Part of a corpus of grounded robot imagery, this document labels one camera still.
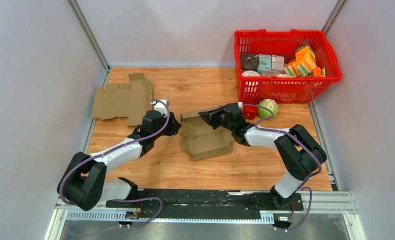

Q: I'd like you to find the orange green striped sponge stack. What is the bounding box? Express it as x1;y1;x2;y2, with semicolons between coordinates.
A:
283;44;326;78

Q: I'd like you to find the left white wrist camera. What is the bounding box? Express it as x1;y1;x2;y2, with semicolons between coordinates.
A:
150;98;170;116

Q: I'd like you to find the flat unfolded cardboard sheet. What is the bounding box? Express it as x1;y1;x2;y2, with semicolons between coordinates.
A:
91;72;154;126

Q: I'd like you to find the grey small carton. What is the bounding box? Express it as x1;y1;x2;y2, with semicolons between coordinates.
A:
271;54;285;73

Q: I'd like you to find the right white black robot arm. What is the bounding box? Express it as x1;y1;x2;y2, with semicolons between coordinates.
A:
199;102;327;210

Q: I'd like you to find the red plastic shopping basket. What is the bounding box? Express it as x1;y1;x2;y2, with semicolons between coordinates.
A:
234;29;342;104

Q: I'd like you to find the brown cardboard paper box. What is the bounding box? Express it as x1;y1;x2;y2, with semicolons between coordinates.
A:
180;105;234;161

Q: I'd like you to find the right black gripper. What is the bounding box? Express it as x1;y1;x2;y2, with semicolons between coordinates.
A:
198;107;235;133

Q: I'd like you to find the red toy pepper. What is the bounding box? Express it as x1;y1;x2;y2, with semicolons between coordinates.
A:
242;104;258;120

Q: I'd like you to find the aluminium frame rail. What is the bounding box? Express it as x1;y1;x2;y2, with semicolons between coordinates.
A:
45;187;365;240

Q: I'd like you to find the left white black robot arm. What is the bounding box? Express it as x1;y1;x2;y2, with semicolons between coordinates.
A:
56;110;181;211

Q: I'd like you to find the teal small carton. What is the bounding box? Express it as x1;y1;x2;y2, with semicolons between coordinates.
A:
257;54;272;75

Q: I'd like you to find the white round lid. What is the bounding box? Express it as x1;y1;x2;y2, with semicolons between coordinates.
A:
241;70;261;77

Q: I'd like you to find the green toy cabbage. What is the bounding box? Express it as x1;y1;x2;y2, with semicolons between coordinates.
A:
257;98;279;119

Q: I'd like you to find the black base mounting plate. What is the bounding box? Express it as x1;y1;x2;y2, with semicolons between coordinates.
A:
105;188;304;220

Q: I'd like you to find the brown round toy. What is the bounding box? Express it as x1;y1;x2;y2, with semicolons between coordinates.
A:
239;53;260;72

